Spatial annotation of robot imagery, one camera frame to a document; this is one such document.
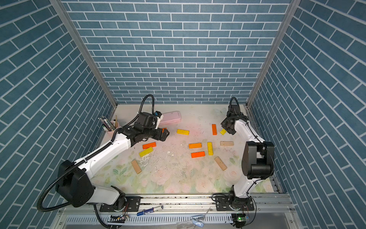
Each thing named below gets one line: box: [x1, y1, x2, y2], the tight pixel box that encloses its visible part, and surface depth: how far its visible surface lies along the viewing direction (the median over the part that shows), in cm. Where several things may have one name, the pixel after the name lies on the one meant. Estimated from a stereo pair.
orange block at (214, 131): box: [211, 124, 218, 136], surface depth 107 cm
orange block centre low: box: [191, 151, 206, 158], surface depth 93 cm
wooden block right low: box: [213, 156, 228, 172], surface depth 90 cm
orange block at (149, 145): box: [142, 141, 157, 150], surface depth 96 cm
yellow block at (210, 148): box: [206, 141, 214, 157], surface depth 96 cm
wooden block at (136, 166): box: [131, 159, 142, 175], surface depth 88 cm
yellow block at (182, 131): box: [176, 128, 190, 136], surface depth 104 cm
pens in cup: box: [97, 114, 118, 132], surface depth 94 cm
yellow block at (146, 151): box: [139, 146, 154, 158], surface depth 94 cm
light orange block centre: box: [188, 142, 203, 149], surface depth 98 cm
